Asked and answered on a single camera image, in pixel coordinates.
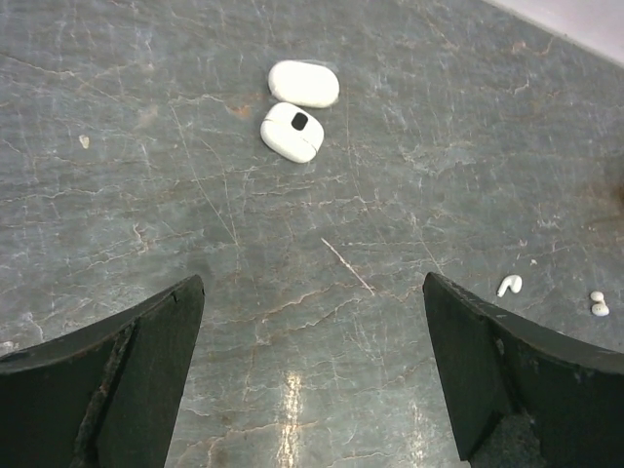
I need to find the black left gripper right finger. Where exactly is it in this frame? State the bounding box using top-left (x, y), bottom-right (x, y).
top-left (423, 272), bottom-right (623, 467)

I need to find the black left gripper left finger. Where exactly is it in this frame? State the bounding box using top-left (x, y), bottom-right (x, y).
top-left (1, 275), bottom-right (205, 467)

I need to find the white stemmed earbud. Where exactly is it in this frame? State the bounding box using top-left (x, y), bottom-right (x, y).
top-left (496, 274), bottom-right (523, 297)

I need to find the white earbud charging case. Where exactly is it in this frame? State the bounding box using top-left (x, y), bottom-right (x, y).
top-left (260, 102), bottom-right (325, 164)

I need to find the white oval closed case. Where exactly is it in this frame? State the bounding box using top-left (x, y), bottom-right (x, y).
top-left (267, 60), bottom-right (340, 108)

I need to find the white round earbud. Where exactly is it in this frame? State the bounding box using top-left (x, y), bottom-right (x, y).
top-left (590, 291), bottom-right (610, 317)

